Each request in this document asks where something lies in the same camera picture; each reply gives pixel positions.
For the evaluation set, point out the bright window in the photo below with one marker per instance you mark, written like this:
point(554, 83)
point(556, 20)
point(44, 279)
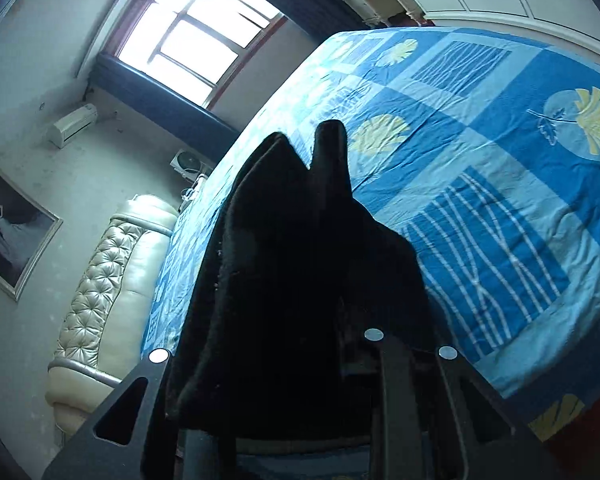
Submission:
point(195, 35)

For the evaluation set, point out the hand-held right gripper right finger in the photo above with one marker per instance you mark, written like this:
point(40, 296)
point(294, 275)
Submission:
point(395, 400)

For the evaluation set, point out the black pants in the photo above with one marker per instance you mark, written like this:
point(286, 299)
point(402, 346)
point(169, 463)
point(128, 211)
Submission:
point(280, 285)

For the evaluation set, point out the cream tufted headboard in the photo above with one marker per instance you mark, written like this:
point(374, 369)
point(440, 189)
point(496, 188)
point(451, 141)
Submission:
point(110, 285)

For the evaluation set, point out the blue patterned bed sheet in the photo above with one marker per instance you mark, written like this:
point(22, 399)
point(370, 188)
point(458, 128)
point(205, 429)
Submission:
point(480, 185)

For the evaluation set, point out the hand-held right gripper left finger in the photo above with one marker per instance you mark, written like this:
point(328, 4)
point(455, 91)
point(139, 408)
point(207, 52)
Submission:
point(155, 440)

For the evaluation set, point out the small white fan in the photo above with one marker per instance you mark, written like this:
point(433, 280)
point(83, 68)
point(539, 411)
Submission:
point(184, 162)

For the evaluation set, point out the white air conditioner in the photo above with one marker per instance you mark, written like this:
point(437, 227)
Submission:
point(72, 125)

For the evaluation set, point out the framed wall picture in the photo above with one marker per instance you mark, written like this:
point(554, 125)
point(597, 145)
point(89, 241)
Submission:
point(10, 230)

